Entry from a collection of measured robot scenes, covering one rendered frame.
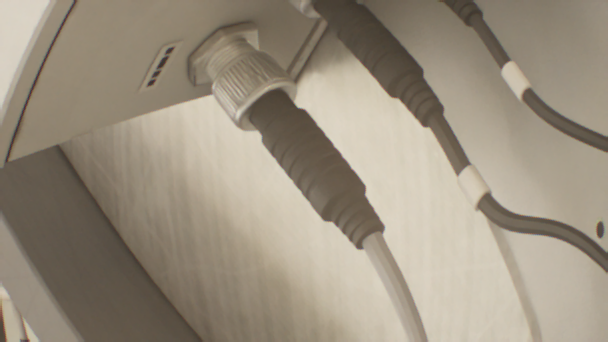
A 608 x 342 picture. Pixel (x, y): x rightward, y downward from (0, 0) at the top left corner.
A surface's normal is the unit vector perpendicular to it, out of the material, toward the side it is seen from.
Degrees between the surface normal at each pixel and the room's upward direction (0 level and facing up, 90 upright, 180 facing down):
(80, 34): 132
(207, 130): 90
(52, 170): 35
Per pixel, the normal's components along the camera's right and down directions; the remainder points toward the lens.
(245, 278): -0.74, 0.17
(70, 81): 0.55, 0.70
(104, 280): 0.36, -0.72
